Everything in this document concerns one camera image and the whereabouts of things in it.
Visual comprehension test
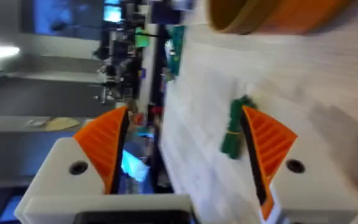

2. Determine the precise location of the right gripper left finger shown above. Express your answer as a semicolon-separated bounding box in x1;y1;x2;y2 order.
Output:
14;105;130;222

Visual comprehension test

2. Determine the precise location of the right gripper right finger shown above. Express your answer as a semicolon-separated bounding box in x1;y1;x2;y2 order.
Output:
240;105;358;224

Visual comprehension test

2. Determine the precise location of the green toy vegetable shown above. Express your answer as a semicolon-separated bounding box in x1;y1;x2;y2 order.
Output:
219;95;258;160

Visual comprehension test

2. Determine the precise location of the orange plastic bucket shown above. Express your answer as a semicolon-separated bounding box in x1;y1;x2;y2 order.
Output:
208;0;354;35

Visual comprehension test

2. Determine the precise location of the heap of dark equipment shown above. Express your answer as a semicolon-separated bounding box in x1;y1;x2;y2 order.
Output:
93;0;150;105

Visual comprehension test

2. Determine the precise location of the blue lit screen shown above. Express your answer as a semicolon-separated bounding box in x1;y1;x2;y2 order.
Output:
32;0;124;40

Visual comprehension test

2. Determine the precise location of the green board with blocks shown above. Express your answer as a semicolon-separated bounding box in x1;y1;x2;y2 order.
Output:
165;25;186;77

